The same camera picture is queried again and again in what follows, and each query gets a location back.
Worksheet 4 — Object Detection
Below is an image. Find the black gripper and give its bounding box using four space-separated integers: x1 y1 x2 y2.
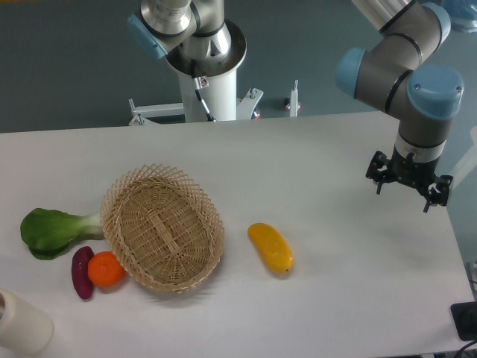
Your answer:
365 150 454 213

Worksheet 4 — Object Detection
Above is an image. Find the yellow mango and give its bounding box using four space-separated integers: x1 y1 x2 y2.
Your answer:
247 222 294 275

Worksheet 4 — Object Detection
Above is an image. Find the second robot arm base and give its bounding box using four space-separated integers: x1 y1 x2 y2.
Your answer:
127 1 247 77

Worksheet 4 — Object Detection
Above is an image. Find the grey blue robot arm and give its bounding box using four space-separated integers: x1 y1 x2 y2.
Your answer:
335 1 464 208

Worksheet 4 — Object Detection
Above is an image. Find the black device at table edge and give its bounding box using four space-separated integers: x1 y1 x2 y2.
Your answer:
450 301 476 342

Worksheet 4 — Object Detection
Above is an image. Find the woven wicker basket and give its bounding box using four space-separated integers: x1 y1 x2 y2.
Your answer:
101 164 225 293

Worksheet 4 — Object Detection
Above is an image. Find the orange tangerine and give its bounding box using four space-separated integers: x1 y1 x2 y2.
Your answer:
87 251 125 288

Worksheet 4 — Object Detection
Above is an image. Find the purple sweet potato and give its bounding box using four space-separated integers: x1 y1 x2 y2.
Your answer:
71 246 94 301

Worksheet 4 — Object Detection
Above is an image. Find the green bok choy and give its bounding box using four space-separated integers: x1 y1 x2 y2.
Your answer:
19 208 103 260

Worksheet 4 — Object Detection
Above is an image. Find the cream cylindrical bottle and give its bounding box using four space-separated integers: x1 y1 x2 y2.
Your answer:
1 289 54 355

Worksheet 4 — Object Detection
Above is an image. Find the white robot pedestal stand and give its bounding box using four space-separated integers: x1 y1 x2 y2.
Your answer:
127 70 303 126

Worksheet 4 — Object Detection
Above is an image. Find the black cable on pedestal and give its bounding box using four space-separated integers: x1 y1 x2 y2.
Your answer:
189 59 217 123

